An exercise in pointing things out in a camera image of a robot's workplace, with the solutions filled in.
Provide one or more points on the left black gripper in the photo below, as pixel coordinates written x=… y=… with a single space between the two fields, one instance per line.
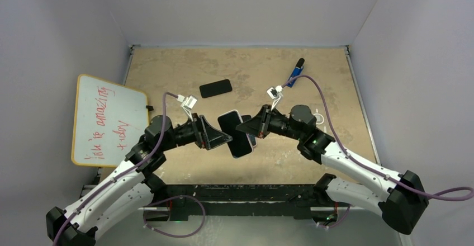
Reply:
x=213 y=137

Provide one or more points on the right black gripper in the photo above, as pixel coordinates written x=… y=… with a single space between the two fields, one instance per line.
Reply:
x=259 y=125

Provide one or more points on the black phone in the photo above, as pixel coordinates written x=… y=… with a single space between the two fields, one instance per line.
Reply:
x=252 y=138

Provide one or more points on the dark blue phone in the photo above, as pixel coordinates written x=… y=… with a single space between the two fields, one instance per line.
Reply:
x=235 y=133

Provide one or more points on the black phone face down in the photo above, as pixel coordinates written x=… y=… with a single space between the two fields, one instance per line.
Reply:
x=215 y=88

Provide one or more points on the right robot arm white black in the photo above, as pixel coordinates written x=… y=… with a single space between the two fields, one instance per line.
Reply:
x=392 y=195

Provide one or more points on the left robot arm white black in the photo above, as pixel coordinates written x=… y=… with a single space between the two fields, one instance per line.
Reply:
x=133 y=183

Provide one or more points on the blue marker black cap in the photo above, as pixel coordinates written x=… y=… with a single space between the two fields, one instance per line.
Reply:
x=296 y=72

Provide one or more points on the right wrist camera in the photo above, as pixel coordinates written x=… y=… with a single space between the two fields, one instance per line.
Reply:
x=275 y=94

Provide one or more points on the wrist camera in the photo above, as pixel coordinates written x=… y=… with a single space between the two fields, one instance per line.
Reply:
x=275 y=94
x=187 y=104

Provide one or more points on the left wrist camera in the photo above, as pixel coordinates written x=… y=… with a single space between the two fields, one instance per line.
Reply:
x=187 y=104

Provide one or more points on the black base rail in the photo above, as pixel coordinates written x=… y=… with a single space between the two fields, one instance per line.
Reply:
x=177 y=202

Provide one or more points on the whiteboard with yellow frame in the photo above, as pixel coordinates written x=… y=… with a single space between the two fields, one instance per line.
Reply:
x=108 y=121

